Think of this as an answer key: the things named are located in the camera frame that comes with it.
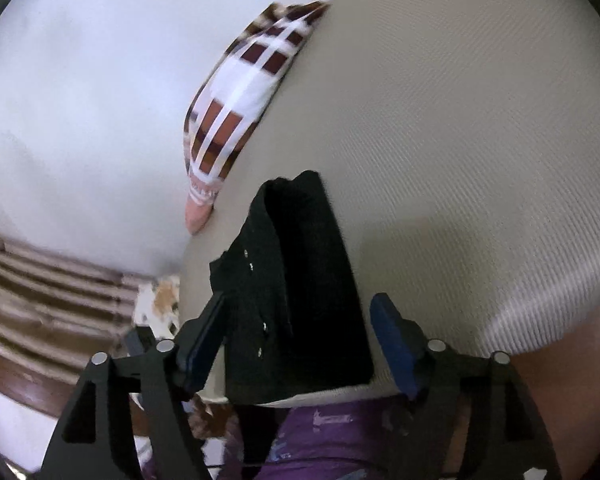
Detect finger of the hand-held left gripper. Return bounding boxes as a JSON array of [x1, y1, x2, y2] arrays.
[[124, 326, 157, 357]]

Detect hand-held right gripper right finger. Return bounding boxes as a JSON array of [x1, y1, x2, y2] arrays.
[[370, 292, 561, 480]]

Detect beige slatted headboard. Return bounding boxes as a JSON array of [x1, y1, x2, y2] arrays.
[[0, 227, 146, 386]]

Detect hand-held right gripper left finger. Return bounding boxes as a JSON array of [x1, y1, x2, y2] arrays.
[[39, 292, 227, 480]]

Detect black pants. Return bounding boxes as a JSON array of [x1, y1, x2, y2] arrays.
[[209, 170, 373, 406]]

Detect beige woven bed mat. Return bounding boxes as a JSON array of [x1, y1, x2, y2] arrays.
[[180, 0, 600, 408]]

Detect brown wooden bed frame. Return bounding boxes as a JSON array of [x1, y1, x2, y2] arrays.
[[0, 345, 148, 436]]

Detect checkered brown white pillow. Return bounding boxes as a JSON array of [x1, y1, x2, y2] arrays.
[[182, 0, 341, 235]]

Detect person's purple patterned clothing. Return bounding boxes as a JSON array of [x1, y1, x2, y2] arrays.
[[145, 395, 461, 480]]

